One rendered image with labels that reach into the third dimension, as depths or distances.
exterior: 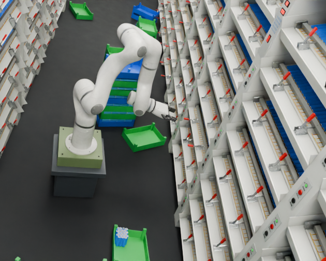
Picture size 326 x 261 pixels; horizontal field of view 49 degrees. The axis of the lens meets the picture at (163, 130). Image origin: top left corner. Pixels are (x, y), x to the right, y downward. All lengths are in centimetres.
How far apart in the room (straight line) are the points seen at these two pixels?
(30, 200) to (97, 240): 48
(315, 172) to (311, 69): 36
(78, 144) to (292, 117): 125
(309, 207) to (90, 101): 117
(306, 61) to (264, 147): 38
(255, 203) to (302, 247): 36
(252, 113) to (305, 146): 46
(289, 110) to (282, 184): 28
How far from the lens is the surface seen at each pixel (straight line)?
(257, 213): 152
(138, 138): 292
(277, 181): 140
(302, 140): 131
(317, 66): 136
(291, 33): 156
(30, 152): 264
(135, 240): 228
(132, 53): 178
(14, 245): 221
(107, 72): 187
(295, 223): 128
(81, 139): 211
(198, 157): 221
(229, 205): 175
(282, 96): 150
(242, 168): 167
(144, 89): 204
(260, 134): 157
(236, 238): 165
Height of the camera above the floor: 190
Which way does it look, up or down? 38 degrees down
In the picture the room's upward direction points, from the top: 21 degrees clockwise
